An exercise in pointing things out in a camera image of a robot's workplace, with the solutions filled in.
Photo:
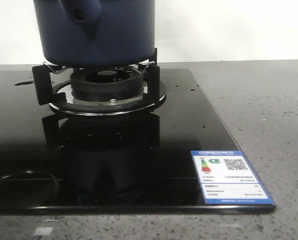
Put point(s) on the dark blue cooking pot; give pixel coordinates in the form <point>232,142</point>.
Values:
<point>96,33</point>

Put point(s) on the black metal pot support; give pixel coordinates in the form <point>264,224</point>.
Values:
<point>60,99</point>

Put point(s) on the black gas burner head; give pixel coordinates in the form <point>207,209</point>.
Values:
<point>103,84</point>

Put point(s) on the blue energy label sticker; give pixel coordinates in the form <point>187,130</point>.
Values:
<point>227,178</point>

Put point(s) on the black glass gas cooktop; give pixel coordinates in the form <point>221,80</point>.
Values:
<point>138,163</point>

